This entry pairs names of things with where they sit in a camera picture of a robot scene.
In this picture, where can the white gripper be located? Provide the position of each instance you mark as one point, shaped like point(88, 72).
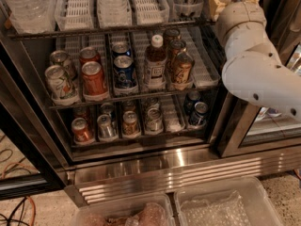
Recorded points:
point(241, 15)

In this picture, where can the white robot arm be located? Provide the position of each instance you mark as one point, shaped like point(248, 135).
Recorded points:
point(253, 70)

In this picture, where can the white empty shelf tray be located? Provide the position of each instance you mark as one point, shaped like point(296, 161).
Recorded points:
point(204, 73)

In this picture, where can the brown tea bottle white cap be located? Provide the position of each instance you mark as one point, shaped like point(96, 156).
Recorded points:
point(155, 62)

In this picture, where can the stainless steel display fridge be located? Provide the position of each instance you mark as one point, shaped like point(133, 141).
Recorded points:
point(237, 137)

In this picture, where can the white top shelf tray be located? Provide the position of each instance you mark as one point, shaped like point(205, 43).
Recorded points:
point(74, 14)

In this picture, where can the gold bottom shelf can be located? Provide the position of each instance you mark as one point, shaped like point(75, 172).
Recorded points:
point(130, 123)

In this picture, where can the silver bottom shelf can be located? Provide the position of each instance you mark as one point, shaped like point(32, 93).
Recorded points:
point(105, 126)

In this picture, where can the clear water bottle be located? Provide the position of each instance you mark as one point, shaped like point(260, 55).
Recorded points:
point(32, 16)

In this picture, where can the orange bottom shelf can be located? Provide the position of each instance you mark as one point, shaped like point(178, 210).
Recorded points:
point(81, 130)

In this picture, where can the gold rear coffee can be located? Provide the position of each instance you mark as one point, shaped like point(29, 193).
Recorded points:
point(171, 34)

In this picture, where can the gold coffee can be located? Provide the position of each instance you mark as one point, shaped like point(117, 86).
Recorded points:
point(171, 34)
point(174, 47)
point(182, 66)

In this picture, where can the gold middle coffee can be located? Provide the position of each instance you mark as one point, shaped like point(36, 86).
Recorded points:
point(174, 47)

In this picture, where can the gold front coffee can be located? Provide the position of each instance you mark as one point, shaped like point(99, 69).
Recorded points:
point(182, 66)

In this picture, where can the blue bottom rear can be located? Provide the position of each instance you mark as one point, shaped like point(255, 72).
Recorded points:
point(191, 99)

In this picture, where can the blue bottom front can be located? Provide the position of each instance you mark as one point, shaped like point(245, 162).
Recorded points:
point(198, 115)

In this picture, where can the blue rear soda can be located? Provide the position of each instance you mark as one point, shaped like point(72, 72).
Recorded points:
point(121, 49)

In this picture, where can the blue soda can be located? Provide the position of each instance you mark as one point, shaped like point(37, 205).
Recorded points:
point(124, 70)
point(121, 49)

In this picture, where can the blue front soda can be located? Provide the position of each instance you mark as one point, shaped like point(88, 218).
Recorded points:
point(124, 70)

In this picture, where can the white green bottom can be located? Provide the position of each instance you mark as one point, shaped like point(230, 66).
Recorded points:
point(154, 121)

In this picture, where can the orange rear soda can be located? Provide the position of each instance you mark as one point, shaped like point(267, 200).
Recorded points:
point(89, 54)

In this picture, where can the orange soda can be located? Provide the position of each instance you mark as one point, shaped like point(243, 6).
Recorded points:
point(94, 79)
point(89, 54)

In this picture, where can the orange front soda can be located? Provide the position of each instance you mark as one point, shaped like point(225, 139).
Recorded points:
point(94, 79)

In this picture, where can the silver rear soda can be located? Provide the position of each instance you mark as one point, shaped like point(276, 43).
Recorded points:
point(62, 58)

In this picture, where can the white green soda can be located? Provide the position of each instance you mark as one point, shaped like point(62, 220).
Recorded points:
point(59, 82)

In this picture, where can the right clear plastic bin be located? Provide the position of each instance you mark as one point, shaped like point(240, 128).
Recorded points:
point(233, 202)

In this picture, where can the clear plastic bin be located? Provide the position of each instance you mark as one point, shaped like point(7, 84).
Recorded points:
point(233, 202)
point(144, 210)

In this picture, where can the left clear plastic bin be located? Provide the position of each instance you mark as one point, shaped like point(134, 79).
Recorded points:
point(144, 210)

